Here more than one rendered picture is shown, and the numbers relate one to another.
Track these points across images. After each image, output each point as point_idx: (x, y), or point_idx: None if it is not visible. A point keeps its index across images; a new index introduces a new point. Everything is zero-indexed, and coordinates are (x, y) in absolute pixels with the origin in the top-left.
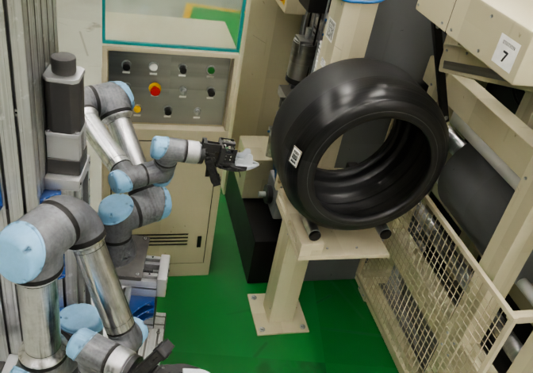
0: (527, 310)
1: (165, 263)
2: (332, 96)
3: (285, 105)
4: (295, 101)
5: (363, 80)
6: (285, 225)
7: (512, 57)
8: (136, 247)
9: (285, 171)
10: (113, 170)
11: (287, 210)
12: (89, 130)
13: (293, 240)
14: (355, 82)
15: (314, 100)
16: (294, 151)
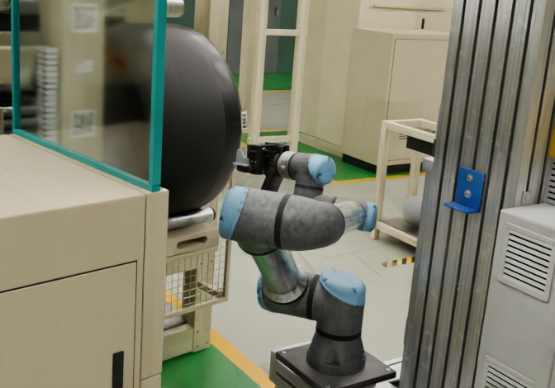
0: None
1: (289, 347)
2: (214, 50)
3: (191, 97)
4: (198, 83)
5: (189, 30)
6: (169, 261)
7: None
8: (305, 352)
9: (239, 146)
10: (364, 212)
11: (168, 241)
12: (346, 212)
13: (200, 245)
14: (195, 34)
15: (212, 65)
16: (243, 116)
